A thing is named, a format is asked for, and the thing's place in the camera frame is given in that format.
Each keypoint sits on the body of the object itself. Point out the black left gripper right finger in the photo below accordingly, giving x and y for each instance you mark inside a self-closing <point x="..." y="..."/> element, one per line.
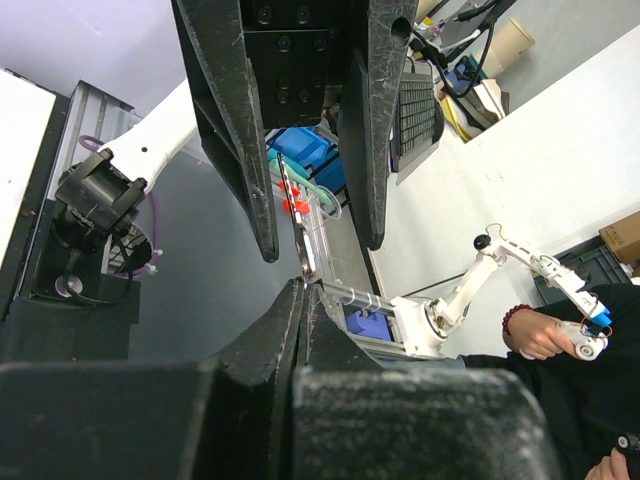
<point x="355" y="420"/>

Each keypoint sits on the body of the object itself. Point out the black keyboard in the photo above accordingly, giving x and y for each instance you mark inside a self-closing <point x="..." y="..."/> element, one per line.
<point x="418" y="121"/>

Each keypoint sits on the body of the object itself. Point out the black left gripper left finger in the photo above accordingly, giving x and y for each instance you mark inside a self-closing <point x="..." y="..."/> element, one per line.
<point x="224" y="417"/>

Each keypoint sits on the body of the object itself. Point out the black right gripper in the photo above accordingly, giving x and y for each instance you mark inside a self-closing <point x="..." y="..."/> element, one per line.
<point x="296" y="52"/>

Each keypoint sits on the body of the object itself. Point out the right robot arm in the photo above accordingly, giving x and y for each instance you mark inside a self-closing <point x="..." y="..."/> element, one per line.
<point x="100" y="195"/>

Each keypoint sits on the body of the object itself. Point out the operator hand with bracelet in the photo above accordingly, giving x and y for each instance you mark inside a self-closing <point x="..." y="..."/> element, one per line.
<point x="534" y="334"/>

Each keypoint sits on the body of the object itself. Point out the silver key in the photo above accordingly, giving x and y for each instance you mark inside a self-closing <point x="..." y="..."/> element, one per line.
<point x="301" y="237"/>

